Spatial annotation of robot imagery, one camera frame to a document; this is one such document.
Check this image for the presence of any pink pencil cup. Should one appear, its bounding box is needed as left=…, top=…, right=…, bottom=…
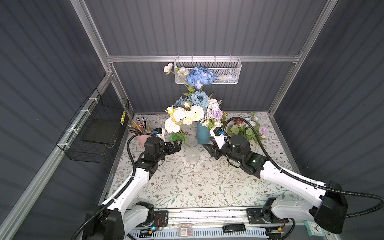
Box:
left=136, top=134, right=151, bottom=146

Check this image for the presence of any teal small clock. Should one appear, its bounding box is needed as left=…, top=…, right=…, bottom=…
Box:
left=304, top=221, right=325, bottom=237

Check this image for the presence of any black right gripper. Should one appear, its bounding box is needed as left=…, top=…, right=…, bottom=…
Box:
left=202, top=135, right=242, bottom=165

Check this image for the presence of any black wire wall basket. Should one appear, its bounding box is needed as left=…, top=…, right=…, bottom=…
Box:
left=57, top=90, right=130, bottom=164

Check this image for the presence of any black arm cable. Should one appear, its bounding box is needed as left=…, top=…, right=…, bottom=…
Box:
left=70, top=132, right=157, bottom=240
left=223, top=116, right=384, bottom=218

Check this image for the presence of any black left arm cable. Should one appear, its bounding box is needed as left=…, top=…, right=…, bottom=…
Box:
left=70, top=132, right=157, bottom=240

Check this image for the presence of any cream peony flower stem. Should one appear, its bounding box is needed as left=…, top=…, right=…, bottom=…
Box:
left=182, top=102, right=205, bottom=125

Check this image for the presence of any purple white flower bunch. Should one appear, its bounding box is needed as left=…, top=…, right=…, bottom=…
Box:
left=200, top=99, right=228, bottom=131

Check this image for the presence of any white wire mesh basket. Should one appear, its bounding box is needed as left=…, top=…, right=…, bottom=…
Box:
left=174, top=56, right=242, bottom=84

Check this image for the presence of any floral patterned table mat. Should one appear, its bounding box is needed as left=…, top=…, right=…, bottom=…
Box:
left=103, top=112, right=310, bottom=210

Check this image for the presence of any clear small parts box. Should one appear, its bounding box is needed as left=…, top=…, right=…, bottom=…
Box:
left=178, top=223, right=193, bottom=237

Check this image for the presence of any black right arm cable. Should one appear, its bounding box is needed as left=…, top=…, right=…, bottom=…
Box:
left=223, top=116, right=384, bottom=218

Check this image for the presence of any clear ribbed glass vase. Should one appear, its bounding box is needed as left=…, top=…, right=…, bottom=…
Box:
left=186, top=137, right=200, bottom=165

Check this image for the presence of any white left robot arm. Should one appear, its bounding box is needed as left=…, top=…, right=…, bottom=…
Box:
left=71, top=133, right=183, bottom=240

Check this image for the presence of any teal ceramic vase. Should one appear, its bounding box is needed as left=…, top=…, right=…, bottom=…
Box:
left=197, top=122, right=211, bottom=145

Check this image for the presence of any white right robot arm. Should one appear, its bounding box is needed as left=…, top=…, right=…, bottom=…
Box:
left=203, top=135, right=348, bottom=234

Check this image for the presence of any green sprig flower bunch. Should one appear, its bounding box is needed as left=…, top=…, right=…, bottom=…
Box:
left=227, top=113, right=269, bottom=144

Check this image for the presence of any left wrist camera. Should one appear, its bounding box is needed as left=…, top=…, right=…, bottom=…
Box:
left=154, top=128, right=166, bottom=142

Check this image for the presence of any black remote device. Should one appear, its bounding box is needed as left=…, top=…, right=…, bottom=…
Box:
left=223, top=224, right=246, bottom=233

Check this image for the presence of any coloured pencils bundle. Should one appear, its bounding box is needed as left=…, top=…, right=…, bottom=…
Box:
left=128, top=118, right=150, bottom=135

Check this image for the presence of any dusty blue rose bunch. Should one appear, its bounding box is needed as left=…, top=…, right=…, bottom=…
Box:
left=174, top=92, right=210, bottom=110

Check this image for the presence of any blue hydrangea flower stem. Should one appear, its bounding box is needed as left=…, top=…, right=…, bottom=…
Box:
left=186, top=66, right=218, bottom=93

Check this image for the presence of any white rose stem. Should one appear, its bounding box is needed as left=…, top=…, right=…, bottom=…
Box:
left=163, top=63, right=190, bottom=89

